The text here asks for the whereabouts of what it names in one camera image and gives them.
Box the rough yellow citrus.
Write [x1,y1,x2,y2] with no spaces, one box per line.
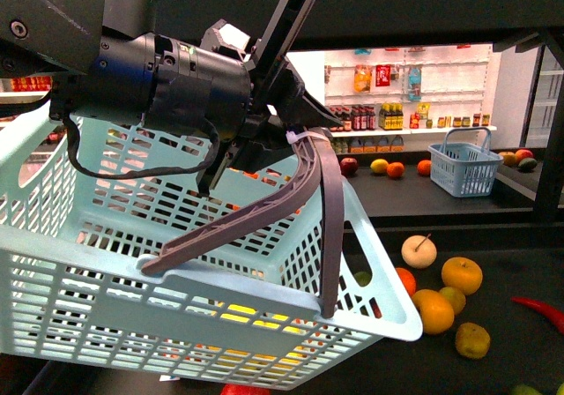
[455,322,491,360]

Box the light teal shopping basket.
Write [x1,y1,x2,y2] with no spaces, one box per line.
[1,108,422,390]

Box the black shelf upright post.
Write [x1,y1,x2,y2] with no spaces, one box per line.
[531,28,563,223]

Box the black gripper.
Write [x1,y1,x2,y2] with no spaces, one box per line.
[197,0,340,195]

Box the black cable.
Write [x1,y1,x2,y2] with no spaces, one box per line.
[61,112,221,180]

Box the small blue basket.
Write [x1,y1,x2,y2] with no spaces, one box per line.
[428,126,503,198]

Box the large orange centre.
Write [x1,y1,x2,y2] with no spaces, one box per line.
[412,289,455,335]

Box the white pear far right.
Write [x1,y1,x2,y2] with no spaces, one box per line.
[401,234,437,269]

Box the white zip tie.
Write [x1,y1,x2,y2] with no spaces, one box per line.
[286,130,330,145]

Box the grey-brown basket handle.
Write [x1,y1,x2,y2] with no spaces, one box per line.
[140,125,345,318]

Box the yellow-orange apple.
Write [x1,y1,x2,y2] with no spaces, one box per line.
[442,257,483,295]

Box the red chili pepper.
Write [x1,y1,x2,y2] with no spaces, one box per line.
[511,297,564,334]

